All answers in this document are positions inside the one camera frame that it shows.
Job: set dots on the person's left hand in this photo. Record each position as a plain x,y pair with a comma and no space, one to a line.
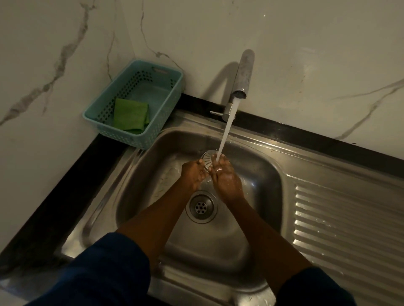
191,175

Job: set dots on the stream of running water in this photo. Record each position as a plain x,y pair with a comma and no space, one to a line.
226,129

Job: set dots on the dark blue left sleeve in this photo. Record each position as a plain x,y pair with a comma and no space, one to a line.
94,271

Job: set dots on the dark blue right sleeve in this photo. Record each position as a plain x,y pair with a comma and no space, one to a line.
315,288

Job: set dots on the green cleaning cloth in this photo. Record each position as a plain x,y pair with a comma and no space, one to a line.
131,115

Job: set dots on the round metal sink drain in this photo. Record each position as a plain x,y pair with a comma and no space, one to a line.
201,206

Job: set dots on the chrome sink faucet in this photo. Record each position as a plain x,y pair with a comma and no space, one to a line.
241,77

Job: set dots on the stainless steel sink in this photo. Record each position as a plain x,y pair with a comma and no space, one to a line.
227,214

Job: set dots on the person's right hand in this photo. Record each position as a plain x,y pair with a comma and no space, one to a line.
226,181

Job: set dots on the round metal sink strainer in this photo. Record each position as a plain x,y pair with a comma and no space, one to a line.
208,159

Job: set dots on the dark blue sleeve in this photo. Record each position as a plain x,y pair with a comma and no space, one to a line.
94,271
315,288

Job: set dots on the person's right forearm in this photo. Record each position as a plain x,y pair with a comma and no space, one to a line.
266,236

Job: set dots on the teal plastic perforated basket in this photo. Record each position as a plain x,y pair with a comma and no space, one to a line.
134,104

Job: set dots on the person's left fingers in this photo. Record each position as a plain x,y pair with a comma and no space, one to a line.
201,170

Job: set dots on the person's left forearm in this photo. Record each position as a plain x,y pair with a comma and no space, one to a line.
157,219

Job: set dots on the person's right fingers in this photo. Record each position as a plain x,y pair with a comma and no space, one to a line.
220,163

